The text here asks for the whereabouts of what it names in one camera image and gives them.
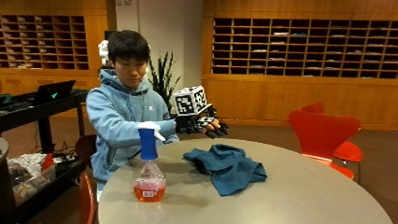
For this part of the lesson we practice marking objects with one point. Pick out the dark red chair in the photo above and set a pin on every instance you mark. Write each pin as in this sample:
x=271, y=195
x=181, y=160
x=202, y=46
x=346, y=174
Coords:
x=85, y=149

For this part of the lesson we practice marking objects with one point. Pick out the white cube of black markers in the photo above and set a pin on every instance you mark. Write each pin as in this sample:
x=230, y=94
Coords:
x=189, y=101

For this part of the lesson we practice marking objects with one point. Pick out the green potted plant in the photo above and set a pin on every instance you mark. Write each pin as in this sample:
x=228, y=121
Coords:
x=163, y=79

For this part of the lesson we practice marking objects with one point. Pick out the black laptop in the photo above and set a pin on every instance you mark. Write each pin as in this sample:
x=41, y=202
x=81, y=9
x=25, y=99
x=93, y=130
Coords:
x=51, y=91

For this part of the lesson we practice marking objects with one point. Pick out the spray bottle with orange liquid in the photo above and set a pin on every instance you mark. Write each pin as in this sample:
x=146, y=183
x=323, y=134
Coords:
x=149, y=183

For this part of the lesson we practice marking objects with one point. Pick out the the person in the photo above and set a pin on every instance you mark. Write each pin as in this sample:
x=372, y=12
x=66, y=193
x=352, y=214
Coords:
x=117, y=109

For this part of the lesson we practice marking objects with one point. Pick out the blue cloth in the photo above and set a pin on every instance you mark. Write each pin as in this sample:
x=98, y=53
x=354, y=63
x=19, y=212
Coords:
x=230, y=168

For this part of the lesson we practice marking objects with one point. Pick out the white device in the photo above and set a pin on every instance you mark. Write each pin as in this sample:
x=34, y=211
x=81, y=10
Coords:
x=102, y=51

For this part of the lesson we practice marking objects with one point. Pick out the teal object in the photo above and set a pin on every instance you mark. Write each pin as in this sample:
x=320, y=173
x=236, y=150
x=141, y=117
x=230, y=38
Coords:
x=4, y=98

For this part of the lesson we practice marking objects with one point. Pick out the wide wooden mail slot shelf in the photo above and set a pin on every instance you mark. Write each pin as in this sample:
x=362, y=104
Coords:
x=304, y=48

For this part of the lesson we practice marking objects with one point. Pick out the clear plastic bin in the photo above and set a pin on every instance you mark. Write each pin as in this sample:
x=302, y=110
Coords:
x=30, y=183

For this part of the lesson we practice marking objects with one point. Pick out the black cart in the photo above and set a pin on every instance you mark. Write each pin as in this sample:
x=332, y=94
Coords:
x=27, y=112

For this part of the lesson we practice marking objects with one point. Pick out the red object in bin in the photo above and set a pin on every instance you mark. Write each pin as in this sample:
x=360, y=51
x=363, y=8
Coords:
x=47, y=161

